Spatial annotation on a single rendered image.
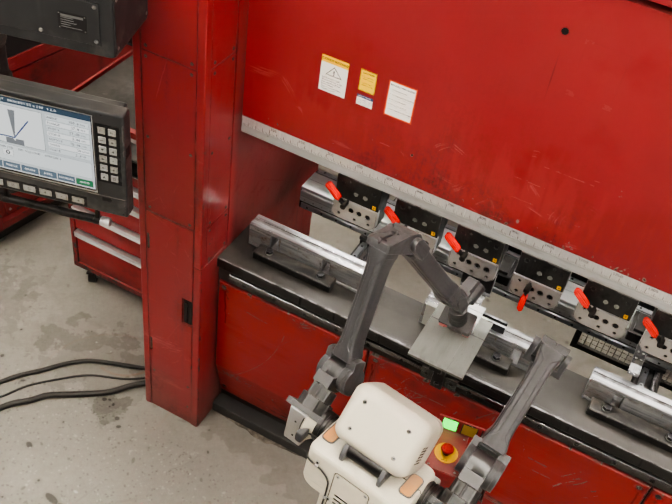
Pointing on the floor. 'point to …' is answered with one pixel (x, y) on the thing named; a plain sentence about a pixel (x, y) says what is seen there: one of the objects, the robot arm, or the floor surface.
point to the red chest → (117, 262)
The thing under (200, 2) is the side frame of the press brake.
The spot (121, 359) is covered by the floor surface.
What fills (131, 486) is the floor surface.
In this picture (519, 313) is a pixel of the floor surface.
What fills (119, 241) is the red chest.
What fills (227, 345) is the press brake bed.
